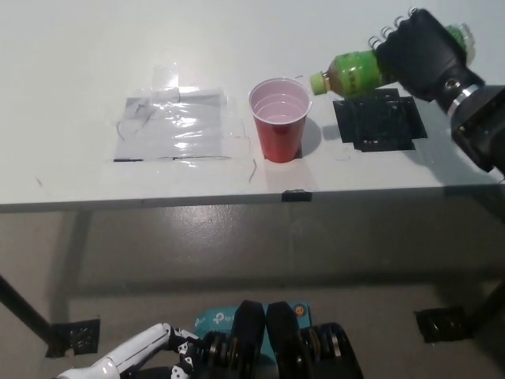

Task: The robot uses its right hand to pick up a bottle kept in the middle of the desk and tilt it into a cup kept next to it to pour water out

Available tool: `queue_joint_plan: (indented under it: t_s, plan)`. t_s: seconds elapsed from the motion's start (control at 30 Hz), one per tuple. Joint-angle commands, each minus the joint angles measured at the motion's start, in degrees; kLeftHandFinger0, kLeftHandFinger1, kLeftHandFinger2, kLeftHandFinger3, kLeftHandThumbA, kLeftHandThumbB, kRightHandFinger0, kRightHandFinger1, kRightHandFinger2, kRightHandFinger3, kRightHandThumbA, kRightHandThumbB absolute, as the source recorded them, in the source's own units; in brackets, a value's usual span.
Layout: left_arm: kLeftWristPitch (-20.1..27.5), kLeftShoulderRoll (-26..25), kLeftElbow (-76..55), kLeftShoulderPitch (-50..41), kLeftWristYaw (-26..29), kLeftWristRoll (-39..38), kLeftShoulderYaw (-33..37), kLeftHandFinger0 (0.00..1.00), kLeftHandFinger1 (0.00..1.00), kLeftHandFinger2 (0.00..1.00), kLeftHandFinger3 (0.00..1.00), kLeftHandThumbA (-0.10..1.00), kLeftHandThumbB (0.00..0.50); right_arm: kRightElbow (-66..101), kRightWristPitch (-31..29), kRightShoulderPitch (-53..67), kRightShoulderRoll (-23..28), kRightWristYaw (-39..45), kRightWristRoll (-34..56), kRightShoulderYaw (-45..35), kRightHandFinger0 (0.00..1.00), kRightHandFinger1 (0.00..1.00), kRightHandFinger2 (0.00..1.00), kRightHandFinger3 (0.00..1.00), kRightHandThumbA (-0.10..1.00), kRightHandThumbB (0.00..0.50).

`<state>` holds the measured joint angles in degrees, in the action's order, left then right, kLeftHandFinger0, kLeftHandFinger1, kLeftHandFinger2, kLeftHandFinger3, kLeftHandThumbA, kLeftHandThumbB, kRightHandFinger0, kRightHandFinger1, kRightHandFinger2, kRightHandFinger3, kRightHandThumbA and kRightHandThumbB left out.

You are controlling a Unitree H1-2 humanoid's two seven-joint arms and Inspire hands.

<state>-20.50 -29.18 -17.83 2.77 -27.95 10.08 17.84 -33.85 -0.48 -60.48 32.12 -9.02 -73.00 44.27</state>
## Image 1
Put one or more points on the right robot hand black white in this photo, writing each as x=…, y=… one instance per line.
x=422, y=55

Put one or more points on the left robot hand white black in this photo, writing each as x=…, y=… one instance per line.
x=130, y=351

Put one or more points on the green tea bottle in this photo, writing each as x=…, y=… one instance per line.
x=351, y=75

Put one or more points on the black tape patch on desk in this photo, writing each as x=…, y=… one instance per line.
x=378, y=122

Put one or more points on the black robot torso blocks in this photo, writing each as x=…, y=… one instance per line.
x=282, y=343

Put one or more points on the red plastic cup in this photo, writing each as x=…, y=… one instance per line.
x=280, y=134

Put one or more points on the teal router box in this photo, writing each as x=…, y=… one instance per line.
x=213, y=317

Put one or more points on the black table leg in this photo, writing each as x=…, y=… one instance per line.
x=23, y=312

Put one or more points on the small black tape piece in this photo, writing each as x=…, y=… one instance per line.
x=296, y=196

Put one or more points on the clear taped plastic sheet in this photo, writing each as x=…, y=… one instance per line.
x=169, y=130

